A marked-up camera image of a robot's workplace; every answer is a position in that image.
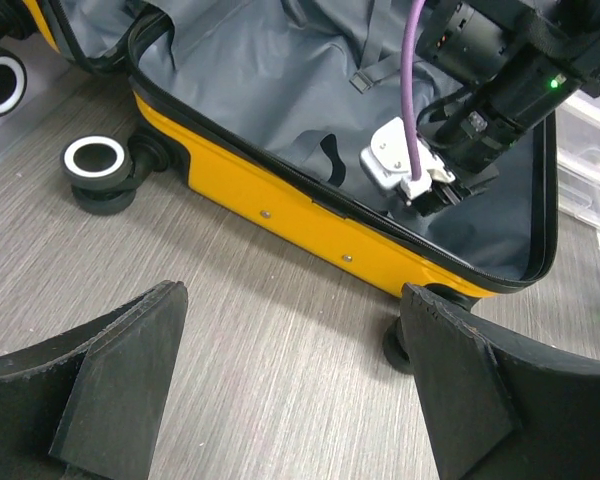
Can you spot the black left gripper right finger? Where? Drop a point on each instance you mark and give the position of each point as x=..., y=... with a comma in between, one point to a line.
x=498, y=404

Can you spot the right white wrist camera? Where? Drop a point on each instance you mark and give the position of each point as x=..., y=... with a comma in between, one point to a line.
x=386, y=161

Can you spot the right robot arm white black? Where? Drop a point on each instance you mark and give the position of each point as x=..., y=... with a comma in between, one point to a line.
x=521, y=64

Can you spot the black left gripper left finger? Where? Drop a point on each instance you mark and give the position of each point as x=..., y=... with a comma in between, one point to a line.
x=88, y=403

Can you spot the yellow cartoon hard-shell suitcase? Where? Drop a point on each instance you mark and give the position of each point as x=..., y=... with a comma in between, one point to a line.
x=264, y=107

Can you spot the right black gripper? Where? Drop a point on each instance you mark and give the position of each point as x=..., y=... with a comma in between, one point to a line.
x=466, y=185

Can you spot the white compartment organizer tray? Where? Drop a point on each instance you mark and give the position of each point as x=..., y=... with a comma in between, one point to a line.
x=578, y=141

